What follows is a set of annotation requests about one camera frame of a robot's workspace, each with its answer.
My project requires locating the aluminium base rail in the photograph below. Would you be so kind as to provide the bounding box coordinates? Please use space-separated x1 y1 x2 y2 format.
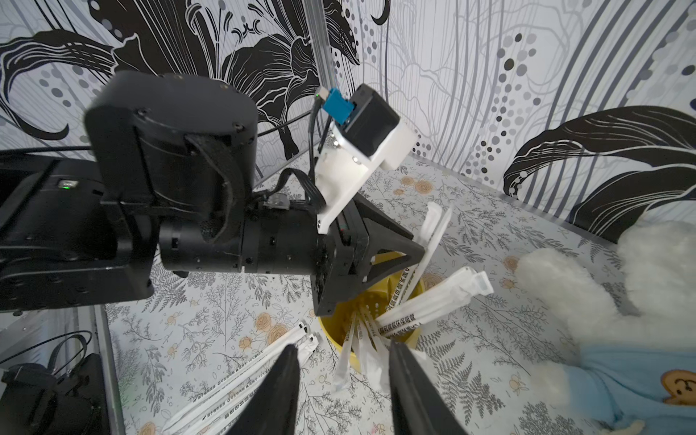
94 306 126 435

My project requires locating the aluminium frame post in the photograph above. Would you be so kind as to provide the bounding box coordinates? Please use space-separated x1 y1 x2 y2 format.
302 0 338 89

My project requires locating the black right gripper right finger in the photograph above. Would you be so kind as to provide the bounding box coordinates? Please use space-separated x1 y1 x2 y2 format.
389 342 467 435

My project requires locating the bundle of wrapped straws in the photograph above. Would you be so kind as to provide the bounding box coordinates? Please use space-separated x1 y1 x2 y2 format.
322 202 494 393

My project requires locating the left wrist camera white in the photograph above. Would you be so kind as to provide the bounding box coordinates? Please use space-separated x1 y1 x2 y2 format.
315 83 417 235

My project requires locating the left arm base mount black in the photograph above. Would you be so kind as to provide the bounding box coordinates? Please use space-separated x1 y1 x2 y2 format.
1 330 113 434

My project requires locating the white plush bunny toy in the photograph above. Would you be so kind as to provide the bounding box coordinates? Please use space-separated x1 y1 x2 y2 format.
516 221 695 434

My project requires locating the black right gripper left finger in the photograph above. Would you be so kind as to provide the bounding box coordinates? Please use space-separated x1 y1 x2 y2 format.
227 344 301 434

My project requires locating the yellow metal cup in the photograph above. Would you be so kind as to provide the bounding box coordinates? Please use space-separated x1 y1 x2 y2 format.
317 254 426 373

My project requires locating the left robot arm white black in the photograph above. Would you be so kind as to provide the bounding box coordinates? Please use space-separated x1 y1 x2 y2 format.
1 72 424 316

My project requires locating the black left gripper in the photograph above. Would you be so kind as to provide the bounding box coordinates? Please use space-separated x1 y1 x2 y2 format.
159 194 425 316

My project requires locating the white straw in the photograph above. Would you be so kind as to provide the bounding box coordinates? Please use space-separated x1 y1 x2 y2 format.
163 322 308 434
175 332 318 434

